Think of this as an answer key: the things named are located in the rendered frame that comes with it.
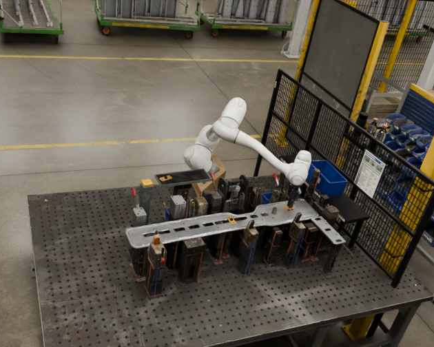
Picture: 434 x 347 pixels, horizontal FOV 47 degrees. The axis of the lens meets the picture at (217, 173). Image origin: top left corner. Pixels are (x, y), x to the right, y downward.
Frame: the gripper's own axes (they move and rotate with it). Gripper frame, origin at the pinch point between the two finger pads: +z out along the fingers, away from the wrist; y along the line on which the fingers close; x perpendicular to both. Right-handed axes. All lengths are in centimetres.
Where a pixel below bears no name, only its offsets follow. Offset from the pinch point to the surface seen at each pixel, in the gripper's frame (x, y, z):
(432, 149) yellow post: 58, 46, -65
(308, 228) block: 4.9, 19.6, 8.6
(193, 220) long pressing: -71, -6, 7
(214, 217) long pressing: -56, -6, 7
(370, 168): 55, 10, -28
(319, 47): 168, -213, -37
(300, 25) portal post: 397, -557, 44
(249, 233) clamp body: -43.1, 18.6, 3.5
